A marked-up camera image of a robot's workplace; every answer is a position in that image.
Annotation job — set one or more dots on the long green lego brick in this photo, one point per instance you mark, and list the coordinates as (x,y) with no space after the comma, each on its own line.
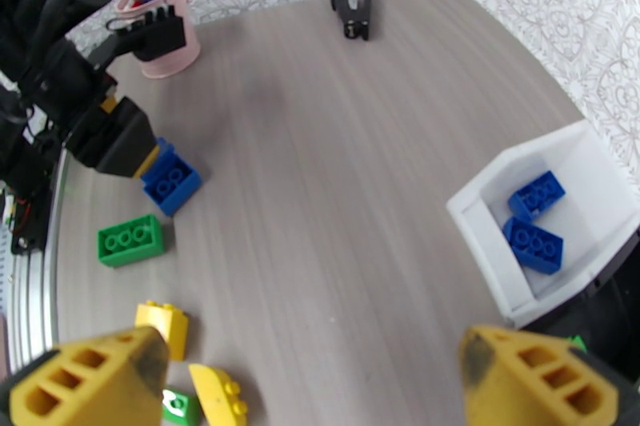
(578,343)
(131,240)

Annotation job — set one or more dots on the blue lego brick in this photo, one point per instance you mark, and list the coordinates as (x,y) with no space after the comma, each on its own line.
(537,196)
(532,245)
(172,185)

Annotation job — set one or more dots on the white plastic bin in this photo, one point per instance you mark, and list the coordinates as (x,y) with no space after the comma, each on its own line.
(575,165)

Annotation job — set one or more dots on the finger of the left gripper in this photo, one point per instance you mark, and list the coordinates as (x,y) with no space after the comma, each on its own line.
(117,140)
(157,37)

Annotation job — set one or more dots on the red marker pen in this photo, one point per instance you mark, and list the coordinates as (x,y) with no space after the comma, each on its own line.
(136,3)

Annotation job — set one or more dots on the aluminium mounting rail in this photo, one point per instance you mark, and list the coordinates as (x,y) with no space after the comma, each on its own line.
(35,289)

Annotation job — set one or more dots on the curved yellow lego brick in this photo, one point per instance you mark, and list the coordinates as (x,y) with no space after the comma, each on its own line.
(217,397)

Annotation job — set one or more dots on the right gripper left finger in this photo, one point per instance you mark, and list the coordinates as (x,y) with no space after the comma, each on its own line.
(95,384)

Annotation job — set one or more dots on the pink pen cup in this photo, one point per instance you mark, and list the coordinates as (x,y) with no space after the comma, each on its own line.
(175,55)

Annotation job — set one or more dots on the small green lego brick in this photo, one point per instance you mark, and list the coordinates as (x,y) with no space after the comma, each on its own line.
(182,408)

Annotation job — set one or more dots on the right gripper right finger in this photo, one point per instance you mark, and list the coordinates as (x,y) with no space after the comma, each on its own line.
(535,384)

